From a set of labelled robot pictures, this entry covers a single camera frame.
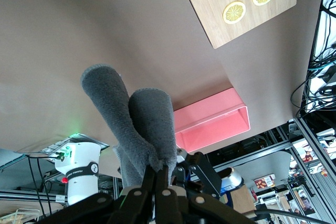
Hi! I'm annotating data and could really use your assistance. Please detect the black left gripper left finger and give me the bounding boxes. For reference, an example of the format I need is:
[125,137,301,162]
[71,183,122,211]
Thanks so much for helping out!
[47,165,158,224]

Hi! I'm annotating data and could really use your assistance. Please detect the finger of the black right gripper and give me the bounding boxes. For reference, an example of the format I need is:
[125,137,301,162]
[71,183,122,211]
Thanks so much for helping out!
[174,150,190,186]
[186,152,223,200]

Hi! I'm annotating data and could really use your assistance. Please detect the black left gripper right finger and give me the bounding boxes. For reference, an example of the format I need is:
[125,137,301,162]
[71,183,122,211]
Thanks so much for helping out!
[154,165,258,224]

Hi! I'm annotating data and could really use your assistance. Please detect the red and grey cloth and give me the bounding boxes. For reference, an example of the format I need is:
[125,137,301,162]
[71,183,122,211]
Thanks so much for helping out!
[80,63,178,188]

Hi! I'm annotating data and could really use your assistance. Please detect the brown wooden board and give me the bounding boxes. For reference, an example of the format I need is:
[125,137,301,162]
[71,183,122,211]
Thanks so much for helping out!
[230,184,257,215]

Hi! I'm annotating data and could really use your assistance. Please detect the pink plastic bin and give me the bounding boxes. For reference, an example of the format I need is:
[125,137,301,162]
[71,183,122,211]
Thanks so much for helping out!
[173,87,251,154]

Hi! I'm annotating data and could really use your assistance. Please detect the box with flower print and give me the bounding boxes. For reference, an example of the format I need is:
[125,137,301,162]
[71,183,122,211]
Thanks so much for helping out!
[253,173,277,190]

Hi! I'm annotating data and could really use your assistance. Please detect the wooden cutting board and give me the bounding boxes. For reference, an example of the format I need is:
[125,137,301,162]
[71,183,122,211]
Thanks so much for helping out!
[176,0,298,49]

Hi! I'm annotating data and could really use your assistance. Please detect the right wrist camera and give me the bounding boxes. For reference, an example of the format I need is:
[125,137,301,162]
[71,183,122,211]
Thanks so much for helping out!
[219,167,245,196]

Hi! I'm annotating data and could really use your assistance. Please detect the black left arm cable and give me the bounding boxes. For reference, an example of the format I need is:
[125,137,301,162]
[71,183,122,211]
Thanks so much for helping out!
[256,207,336,224]

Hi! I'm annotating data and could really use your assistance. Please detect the white wire rack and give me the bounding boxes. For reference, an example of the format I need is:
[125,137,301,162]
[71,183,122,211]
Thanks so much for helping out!
[9,207,41,224]

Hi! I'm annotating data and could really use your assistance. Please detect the aluminium frame rail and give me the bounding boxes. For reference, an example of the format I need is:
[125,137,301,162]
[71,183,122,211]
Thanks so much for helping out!
[286,118,336,224]

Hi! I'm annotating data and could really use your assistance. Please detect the black looping floor cable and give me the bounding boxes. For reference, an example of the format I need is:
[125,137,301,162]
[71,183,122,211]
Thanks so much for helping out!
[290,77,316,120]

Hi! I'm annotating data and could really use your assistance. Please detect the teal cable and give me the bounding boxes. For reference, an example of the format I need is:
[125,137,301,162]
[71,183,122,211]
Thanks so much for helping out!
[307,62,336,72]

